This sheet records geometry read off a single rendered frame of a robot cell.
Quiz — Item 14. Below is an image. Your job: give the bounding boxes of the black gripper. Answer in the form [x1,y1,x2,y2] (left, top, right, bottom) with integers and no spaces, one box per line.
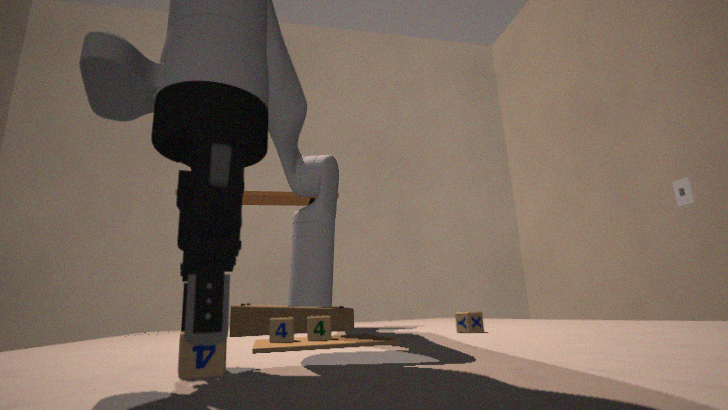
[151,81,268,346]

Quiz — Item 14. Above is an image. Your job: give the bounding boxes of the tan rectangular mat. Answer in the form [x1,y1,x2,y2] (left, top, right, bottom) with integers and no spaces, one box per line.
[252,334,399,353]

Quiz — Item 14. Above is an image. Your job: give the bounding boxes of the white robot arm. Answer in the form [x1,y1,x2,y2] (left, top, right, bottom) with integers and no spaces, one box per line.
[80,0,339,307]

